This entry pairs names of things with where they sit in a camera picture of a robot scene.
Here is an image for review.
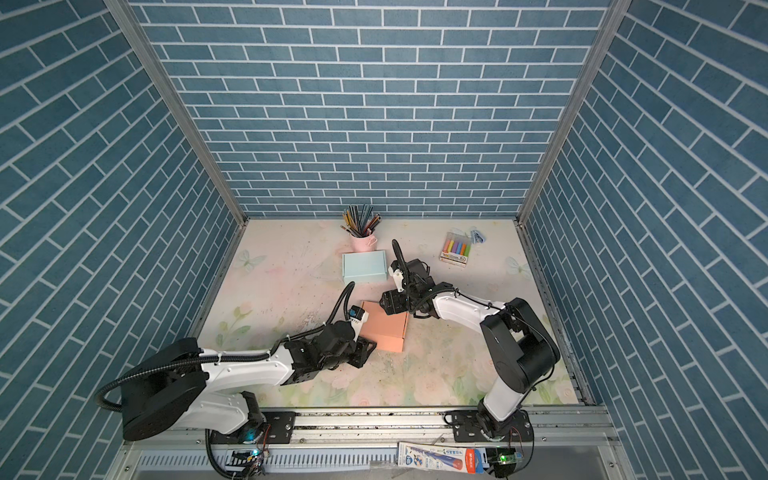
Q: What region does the pink paper box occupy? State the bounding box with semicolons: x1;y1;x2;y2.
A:
360;301;409;353

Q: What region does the light blue paper box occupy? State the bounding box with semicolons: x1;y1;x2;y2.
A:
342;250;388;284

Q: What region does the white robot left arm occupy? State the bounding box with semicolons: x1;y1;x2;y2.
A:
93;284;376;444

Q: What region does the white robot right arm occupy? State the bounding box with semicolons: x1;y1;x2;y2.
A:
379;240;561;439

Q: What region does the white toothpaste style box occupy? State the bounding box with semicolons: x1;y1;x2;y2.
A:
397;442;485;474

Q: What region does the pack of coloured markers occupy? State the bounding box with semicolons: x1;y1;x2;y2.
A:
439;232;472;267

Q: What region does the pink metal pencil bucket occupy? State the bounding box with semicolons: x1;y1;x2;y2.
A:
350;234;378;253

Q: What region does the bundle of coloured pencils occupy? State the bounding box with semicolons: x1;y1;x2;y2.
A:
341;205;381;238

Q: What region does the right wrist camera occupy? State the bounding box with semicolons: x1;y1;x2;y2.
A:
388;267;404;292

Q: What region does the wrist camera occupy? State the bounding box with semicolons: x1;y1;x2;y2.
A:
388;267;404;292
347;306;369;340

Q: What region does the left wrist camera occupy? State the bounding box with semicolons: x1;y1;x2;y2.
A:
347;306;369;340

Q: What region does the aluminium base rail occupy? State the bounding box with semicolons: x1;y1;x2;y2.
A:
119;405;619;448

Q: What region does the right aluminium corner post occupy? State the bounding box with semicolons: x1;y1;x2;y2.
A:
517;0;631;228

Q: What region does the aluminium corner post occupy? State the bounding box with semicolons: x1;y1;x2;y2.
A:
517;0;631;228
104;0;248;226

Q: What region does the left aluminium corner post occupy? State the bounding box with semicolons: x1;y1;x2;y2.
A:
104;0;248;226

